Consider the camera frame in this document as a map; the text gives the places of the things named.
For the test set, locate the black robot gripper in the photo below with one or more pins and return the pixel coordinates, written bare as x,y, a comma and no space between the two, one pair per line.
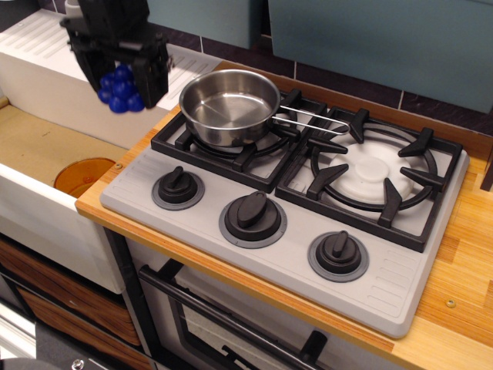
110,31

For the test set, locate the blue toy blueberry cluster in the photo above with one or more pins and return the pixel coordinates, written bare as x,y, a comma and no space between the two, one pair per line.
119,92

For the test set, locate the stainless steel pan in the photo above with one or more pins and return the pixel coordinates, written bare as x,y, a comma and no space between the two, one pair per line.
234,107

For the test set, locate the black left stove knob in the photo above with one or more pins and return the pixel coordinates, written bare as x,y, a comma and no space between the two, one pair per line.
178,190

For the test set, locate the black stove knob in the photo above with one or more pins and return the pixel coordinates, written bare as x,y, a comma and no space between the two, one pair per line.
253,221
338,257
178,190

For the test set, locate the black middle stove knob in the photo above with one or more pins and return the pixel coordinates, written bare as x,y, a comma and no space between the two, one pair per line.
253,221

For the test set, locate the black right stove knob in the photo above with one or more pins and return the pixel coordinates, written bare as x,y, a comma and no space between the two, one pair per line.
338,257

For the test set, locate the grey toy stove top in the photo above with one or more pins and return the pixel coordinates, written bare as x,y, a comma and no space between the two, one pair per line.
385,298

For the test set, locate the grey toy faucet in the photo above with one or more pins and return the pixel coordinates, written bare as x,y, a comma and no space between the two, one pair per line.
72,9

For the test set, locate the white toy sink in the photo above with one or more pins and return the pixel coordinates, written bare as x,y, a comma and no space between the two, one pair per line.
51,118

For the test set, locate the black left burner grate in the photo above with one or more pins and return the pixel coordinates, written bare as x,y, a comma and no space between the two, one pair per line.
258,172

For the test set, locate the black burner grate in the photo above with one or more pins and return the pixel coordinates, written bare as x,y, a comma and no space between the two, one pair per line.
258,172
408,223

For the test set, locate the teal cabinet left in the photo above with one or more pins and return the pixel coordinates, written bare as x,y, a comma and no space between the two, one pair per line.
236,23

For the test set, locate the teal cabinet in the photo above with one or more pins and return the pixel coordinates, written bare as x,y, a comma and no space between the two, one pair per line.
236,23
438,49

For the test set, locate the upper wooden drawer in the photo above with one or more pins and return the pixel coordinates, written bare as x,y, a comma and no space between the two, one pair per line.
80,295

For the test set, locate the wooden drawer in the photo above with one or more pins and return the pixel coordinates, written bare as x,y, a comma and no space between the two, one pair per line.
104,346
80,295

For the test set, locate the white right burner plate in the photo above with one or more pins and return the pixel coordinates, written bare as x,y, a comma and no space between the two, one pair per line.
369,165

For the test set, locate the lower wooden drawer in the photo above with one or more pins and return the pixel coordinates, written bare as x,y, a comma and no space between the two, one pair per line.
104,346

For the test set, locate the black right burner grate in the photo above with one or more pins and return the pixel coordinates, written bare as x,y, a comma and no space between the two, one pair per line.
408,223

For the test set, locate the teal cabinet right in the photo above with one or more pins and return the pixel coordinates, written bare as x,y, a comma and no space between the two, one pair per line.
438,49

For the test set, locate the oven door with handle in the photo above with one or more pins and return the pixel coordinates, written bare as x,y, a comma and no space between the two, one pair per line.
215,326

